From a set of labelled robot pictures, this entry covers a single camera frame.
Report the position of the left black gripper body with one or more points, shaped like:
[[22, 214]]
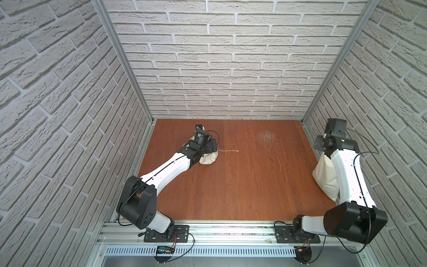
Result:
[[211, 146]]

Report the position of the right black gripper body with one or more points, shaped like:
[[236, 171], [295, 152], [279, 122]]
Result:
[[317, 138]]

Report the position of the cream cloth drawstring bag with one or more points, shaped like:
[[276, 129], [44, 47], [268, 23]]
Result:
[[208, 159]]

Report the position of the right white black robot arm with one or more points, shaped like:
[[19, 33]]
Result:
[[356, 216]]

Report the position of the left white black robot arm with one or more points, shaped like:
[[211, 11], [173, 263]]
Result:
[[138, 200]]

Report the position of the right round black controller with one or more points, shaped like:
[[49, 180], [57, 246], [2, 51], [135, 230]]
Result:
[[303, 255]]

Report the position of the white perforated vent strip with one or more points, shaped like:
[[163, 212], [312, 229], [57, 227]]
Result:
[[205, 251]]

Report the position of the cream cloth bag at wall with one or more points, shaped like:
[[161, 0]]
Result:
[[325, 176]]

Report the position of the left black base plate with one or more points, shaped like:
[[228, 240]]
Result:
[[152, 236]]

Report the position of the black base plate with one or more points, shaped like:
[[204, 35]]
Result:
[[286, 234], [152, 236]]

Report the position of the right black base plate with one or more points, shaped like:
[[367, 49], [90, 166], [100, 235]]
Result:
[[286, 234]]

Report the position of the left controller board with wires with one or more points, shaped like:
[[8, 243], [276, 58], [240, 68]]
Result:
[[164, 254]]

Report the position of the aluminium front rail frame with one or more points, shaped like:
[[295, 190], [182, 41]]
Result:
[[330, 252]]

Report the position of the right aluminium corner post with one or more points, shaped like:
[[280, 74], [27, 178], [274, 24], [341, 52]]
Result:
[[360, 24]]

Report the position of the aluminium corner post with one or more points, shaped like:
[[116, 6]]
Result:
[[121, 54], [360, 24]]

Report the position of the left aluminium corner post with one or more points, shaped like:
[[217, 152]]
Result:
[[121, 54]]

